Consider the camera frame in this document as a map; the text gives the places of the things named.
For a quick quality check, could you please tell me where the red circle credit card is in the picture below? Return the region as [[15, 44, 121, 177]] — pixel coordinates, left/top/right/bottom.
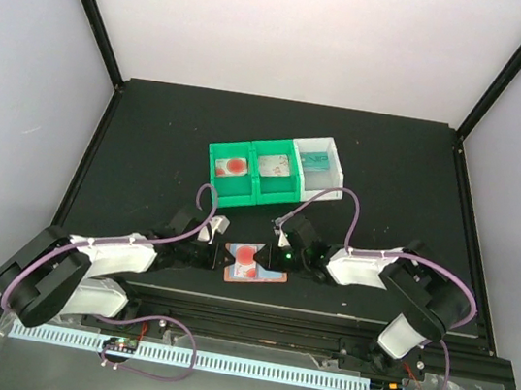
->
[[228, 243, 259, 280]]

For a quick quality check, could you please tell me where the pink leather card holder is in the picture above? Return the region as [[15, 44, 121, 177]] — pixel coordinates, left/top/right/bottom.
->
[[223, 243, 287, 283]]

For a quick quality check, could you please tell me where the teal chip credit card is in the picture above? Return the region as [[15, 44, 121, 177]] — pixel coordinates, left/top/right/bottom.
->
[[300, 151, 330, 173]]

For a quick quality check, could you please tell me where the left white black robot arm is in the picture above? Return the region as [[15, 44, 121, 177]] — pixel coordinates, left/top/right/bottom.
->
[[0, 206, 233, 331]]

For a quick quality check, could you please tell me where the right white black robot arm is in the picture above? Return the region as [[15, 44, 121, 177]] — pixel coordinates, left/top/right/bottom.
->
[[254, 214, 477, 376]]

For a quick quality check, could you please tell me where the red white credit card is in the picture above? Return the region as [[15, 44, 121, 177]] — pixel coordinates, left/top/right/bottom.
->
[[213, 157, 249, 178]]

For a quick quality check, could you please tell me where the middle green bin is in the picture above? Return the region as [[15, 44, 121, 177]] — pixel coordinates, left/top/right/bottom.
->
[[251, 139, 301, 206]]

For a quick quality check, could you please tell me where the green bin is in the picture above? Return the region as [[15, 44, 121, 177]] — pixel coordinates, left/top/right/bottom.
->
[[251, 139, 301, 206], [208, 141, 259, 209]]

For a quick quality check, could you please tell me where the left green bin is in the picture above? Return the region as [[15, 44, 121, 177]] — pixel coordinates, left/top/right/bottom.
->
[[208, 141, 259, 209]]

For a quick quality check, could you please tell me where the white bin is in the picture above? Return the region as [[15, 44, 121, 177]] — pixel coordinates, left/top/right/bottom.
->
[[293, 137, 344, 202]]

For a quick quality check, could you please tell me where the left electronics board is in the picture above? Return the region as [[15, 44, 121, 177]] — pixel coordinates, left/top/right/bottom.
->
[[102, 337, 139, 354]]

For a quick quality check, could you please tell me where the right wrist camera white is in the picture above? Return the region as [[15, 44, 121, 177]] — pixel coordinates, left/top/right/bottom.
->
[[274, 217, 290, 248]]

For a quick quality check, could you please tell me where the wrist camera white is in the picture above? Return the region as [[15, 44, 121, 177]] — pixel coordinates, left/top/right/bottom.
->
[[197, 215, 230, 244], [274, 217, 290, 248]]

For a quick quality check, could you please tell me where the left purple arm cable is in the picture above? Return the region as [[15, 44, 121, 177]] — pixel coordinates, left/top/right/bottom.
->
[[0, 154, 222, 341]]

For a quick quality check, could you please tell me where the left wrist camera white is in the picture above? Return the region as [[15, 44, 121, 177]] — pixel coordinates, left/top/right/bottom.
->
[[197, 215, 230, 244]]

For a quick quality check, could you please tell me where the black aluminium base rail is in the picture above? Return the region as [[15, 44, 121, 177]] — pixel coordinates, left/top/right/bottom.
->
[[76, 289, 515, 390]]

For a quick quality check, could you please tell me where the white slotted cable duct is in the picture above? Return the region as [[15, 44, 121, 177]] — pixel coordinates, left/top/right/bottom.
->
[[7, 321, 370, 390]]

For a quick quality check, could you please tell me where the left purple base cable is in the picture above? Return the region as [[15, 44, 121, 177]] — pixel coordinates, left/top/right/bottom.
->
[[91, 306, 204, 386]]

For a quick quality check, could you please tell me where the right black frame post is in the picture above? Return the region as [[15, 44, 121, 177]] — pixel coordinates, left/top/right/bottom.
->
[[456, 44, 521, 141]]

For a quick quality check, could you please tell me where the black frame post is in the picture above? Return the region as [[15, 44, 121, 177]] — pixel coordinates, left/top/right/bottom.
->
[[456, 44, 521, 141], [80, 0, 124, 90]]

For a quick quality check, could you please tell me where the left black frame post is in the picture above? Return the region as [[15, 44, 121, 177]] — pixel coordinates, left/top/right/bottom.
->
[[80, 0, 124, 90]]

